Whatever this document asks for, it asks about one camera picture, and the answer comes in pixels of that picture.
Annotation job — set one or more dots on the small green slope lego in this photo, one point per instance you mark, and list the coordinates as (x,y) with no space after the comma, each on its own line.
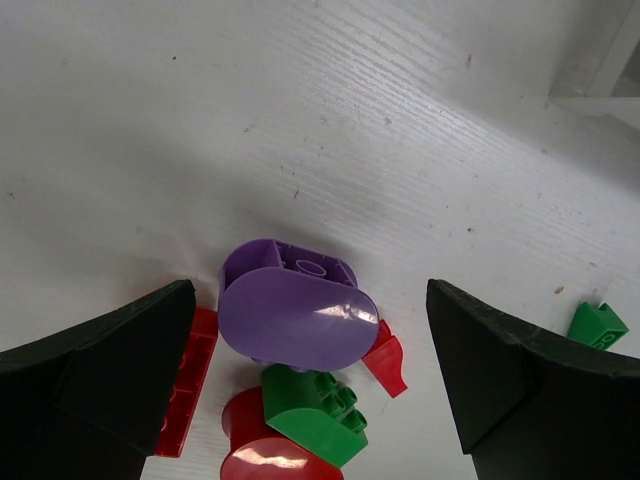
(596,326)

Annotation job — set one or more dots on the green curved lego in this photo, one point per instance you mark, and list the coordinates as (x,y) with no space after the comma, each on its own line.
(316,411)

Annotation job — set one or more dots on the small red sloped lego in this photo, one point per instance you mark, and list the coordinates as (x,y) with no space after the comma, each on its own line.
(385,360)

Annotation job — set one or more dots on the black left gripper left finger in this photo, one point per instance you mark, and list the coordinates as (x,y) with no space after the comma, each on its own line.
(89,402)

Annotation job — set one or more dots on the white slotted container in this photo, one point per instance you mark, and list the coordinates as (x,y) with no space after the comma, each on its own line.
(600,73)

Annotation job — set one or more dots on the red round lego piece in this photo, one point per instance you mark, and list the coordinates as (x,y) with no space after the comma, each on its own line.
(261,453)

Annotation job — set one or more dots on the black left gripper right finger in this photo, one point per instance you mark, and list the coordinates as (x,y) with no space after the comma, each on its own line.
(528,403)

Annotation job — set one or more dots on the plain purple rounded lego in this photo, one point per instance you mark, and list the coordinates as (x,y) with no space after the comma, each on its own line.
(280,303)

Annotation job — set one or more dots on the red long lego brick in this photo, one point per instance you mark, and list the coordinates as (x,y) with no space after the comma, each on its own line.
(190,380)

